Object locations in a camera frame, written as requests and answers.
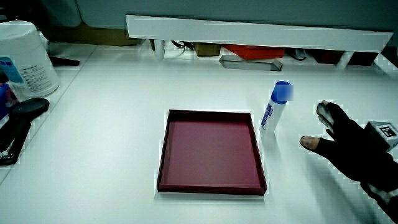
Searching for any person's right hand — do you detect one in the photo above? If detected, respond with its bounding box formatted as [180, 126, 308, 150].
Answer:
[299, 100, 398, 193]

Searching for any white glue stick blue cap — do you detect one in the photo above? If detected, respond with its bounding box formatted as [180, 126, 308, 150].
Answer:
[259, 80, 292, 134]

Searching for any white desk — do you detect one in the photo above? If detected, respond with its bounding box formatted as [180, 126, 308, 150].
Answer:
[0, 40, 398, 224]

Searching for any dark red box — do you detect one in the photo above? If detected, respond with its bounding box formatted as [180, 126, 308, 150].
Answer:
[306, 49, 379, 67]

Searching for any grey metal tray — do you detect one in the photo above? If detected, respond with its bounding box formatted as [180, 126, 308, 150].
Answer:
[218, 54, 284, 72]

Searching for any orange box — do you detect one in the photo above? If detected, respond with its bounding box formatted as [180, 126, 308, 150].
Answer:
[222, 44, 286, 60]

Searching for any dark red square tray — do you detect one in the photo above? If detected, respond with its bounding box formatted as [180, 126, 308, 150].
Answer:
[156, 108, 268, 197]

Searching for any white monitor riser shelf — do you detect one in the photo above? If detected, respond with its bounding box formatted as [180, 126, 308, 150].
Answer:
[125, 14, 394, 70]

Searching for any brown cardboard box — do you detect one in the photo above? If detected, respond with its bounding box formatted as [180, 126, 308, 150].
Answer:
[194, 42, 221, 58]

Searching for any black stapler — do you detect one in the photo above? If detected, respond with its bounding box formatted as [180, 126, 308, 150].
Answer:
[0, 97, 50, 166]

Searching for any white wipes canister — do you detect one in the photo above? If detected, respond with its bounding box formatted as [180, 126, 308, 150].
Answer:
[0, 20, 61, 100]

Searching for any black cable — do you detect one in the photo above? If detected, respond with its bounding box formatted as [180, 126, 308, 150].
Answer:
[170, 40, 195, 51]

